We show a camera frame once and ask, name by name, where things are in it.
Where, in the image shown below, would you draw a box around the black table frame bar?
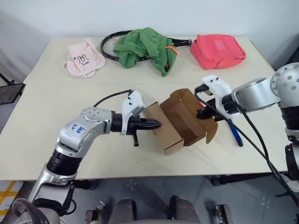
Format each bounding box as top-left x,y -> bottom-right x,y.
74,179 -> 98,191
211,171 -> 290,187

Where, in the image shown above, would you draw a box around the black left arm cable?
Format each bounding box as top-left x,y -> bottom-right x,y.
93,89 -> 133,108

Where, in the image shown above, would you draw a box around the blue pen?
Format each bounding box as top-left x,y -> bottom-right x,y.
227,118 -> 244,147

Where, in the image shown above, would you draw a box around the orange drawstring cord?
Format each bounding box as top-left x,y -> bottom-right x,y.
164,45 -> 182,70

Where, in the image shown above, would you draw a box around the pink towel with writing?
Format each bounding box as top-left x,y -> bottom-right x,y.
62,38 -> 107,79

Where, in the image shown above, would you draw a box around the yellow white striped mat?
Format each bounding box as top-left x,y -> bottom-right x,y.
0,181 -> 24,216

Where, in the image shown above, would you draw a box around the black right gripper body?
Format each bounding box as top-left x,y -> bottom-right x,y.
205,98 -> 222,122

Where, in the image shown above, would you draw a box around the brown cardboard box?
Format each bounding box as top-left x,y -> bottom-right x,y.
142,88 -> 219,156

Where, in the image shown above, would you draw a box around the small metal bracket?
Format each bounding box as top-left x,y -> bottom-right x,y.
214,204 -> 232,224
85,200 -> 106,224

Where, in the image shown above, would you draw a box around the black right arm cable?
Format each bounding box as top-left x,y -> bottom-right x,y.
194,84 -> 299,206

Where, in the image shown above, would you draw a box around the black tennis racket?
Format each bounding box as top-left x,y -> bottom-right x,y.
100,29 -> 193,62

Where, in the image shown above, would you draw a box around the black stand with plate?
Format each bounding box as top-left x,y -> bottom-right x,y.
0,72 -> 26,105

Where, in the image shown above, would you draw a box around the green crumpled garment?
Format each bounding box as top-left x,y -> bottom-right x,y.
113,27 -> 178,77

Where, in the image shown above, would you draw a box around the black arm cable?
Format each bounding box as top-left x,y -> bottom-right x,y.
194,84 -> 299,206
93,89 -> 133,108

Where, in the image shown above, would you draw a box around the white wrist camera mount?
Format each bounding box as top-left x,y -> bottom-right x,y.
202,75 -> 241,117
120,91 -> 146,136

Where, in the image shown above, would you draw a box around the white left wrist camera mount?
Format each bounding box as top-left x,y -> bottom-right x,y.
120,91 -> 146,136

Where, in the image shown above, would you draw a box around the pink fabric bag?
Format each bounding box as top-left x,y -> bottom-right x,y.
189,34 -> 247,70

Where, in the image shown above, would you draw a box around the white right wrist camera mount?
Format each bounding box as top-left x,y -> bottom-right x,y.
202,75 -> 241,117

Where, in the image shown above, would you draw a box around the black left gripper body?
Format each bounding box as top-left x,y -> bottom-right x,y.
127,117 -> 142,147

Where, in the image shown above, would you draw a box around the dark rounded shape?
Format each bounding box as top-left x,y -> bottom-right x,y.
112,198 -> 137,224
170,196 -> 200,224

